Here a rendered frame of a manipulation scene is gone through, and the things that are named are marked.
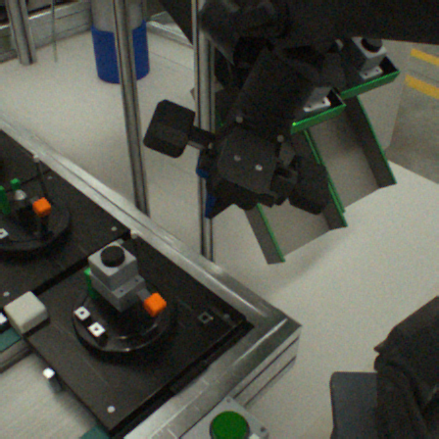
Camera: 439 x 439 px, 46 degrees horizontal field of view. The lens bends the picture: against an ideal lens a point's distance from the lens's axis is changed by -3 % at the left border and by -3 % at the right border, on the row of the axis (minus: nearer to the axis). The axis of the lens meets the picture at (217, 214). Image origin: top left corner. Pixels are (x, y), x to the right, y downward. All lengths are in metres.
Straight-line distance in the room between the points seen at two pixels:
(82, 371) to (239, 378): 0.20
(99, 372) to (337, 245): 0.52
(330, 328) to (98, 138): 0.74
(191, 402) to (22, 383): 0.24
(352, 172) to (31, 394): 0.61
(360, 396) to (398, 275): 0.44
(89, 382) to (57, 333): 0.09
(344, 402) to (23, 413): 0.42
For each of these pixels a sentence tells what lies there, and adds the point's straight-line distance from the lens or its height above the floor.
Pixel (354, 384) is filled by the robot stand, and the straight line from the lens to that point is 0.59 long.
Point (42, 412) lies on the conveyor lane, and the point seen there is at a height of 0.92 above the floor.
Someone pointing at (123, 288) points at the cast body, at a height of 1.05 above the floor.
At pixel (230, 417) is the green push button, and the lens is 0.65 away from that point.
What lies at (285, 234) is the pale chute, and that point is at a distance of 0.80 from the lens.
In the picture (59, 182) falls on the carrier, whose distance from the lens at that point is 1.00.
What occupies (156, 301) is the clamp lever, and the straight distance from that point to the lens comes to 0.63.
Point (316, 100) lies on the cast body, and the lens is 0.69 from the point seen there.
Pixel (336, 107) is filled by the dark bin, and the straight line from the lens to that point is 0.72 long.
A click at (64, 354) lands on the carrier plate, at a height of 0.97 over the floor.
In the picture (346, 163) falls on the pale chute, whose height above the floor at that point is 1.04.
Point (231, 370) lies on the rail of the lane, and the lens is 0.71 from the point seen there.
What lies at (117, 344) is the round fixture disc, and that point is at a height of 0.99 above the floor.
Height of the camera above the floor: 1.55
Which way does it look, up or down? 41 degrees down
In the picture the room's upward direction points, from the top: straight up
